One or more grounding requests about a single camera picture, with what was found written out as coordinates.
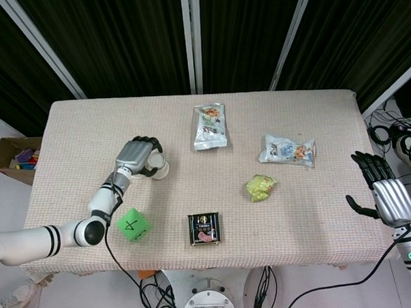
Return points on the white paper cup blue stripe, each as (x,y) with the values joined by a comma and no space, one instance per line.
(157,160)

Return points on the purple toy block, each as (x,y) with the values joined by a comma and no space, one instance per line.
(24,155)

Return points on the black and white sneaker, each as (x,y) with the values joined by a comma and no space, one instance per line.
(408,150)

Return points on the green foam cube with numbers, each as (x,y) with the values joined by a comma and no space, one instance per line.
(133,225)

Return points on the black curtain panel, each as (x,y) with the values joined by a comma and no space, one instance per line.
(10,67)
(248,39)
(119,45)
(357,35)

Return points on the white blue snack bag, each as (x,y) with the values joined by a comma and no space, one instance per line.
(287,150)

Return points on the black square snack packet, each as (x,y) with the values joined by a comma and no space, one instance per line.
(203,229)

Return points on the silver snack bag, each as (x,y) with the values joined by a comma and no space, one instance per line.
(210,130)

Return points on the crumpled green wrapper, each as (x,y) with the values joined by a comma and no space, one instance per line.
(259,187)

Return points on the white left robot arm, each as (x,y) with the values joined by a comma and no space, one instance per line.
(42,241)

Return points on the grey metal frame post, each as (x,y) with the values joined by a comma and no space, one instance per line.
(191,42)
(44,48)
(390,88)
(290,37)

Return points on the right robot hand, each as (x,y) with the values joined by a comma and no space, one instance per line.
(393,200)

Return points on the brown cardboard box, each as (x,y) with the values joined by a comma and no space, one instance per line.
(1,159)

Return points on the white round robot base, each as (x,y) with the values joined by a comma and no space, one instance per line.
(211,297)

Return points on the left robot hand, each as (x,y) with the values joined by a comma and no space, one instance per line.
(134,157)

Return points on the beige waffle tablecloth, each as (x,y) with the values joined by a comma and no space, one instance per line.
(207,195)

